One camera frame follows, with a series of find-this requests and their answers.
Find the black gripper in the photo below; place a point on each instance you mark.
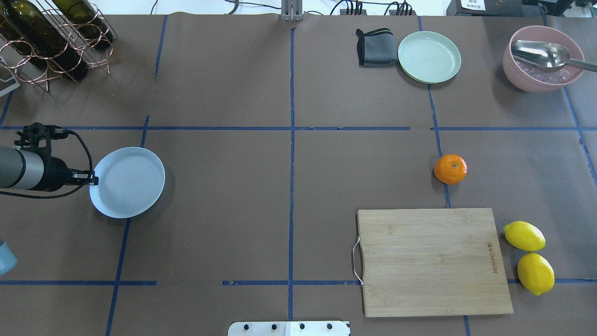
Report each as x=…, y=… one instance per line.
x=55, y=173

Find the light blue plate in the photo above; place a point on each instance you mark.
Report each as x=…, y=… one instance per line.
x=130, y=181

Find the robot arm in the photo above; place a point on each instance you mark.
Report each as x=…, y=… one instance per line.
x=40, y=171

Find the light green plate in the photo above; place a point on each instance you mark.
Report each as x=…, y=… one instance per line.
x=429, y=57

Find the green wine bottle back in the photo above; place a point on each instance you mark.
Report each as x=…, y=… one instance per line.
x=88, y=22

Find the green wine bottle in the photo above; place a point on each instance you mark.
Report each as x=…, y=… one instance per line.
x=8, y=33
x=88, y=22
x=45, y=39

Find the green wine bottle middle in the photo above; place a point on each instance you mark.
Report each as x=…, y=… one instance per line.
x=45, y=39

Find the green wine bottle front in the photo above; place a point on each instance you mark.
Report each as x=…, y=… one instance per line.
x=8, y=33

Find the dark grey folded cloth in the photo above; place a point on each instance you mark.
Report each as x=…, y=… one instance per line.
x=377, y=48

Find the wooden cutting board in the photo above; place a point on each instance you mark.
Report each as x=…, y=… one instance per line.
x=431, y=262

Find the orange fruit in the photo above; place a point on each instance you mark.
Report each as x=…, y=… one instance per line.
x=450, y=169

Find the yellow lemon near board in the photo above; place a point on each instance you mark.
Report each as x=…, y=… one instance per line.
x=524, y=236

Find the pink bowl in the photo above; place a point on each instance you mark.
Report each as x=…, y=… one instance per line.
x=535, y=79

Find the metal scoop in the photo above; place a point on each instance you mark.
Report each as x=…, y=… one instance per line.
x=547, y=55

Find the copper wire bottle rack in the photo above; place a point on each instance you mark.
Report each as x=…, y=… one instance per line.
x=34, y=70

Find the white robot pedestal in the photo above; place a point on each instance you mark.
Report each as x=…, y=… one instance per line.
x=290, y=328

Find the aluminium frame post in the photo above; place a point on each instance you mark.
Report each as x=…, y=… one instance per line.
x=292, y=10

